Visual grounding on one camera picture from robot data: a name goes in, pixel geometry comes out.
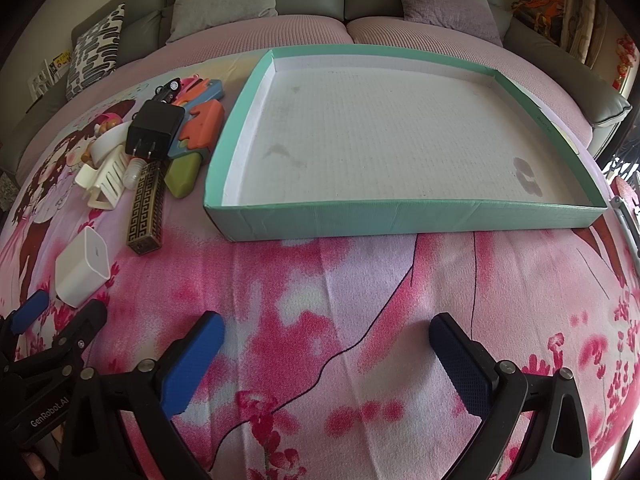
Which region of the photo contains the white charger cube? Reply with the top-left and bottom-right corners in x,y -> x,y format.
54,226 -> 111,308

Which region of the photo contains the gold black patterned lighter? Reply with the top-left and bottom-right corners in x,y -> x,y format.
126,162 -> 167,256

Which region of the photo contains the cream hair claw clip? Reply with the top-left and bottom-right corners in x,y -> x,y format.
75,144 -> 130,210

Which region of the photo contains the white round band device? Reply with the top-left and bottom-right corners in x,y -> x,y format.
89,122 -> 130,166

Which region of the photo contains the black power adapter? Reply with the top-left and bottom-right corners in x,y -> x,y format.
125,100 -> 186,162

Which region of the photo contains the orange blue green toy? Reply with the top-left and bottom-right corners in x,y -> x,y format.
164,99 -> 224,200

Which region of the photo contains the black toy car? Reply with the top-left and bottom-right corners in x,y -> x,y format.
152,78 -> 182,104

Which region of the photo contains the cartoon printed blanket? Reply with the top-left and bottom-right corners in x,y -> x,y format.
0,56 -> 640,480

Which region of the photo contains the pink helmet puppy figurine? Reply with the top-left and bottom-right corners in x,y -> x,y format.
81,113 -> 123,167

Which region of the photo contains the teal shallow cardboard tray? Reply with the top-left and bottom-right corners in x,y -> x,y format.
203,44 -> 608,242

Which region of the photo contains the black white patterned cushion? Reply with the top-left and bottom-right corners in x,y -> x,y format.
65,3 -> 126,101

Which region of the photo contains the pink sofa seat cover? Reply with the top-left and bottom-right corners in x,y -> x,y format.
1,15 -> 593,181

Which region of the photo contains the orange red toy by curtain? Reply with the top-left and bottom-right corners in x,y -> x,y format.
512,0 -> 564,46

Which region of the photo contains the grey sofa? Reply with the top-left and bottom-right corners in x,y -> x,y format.
72,0 -> 631,148

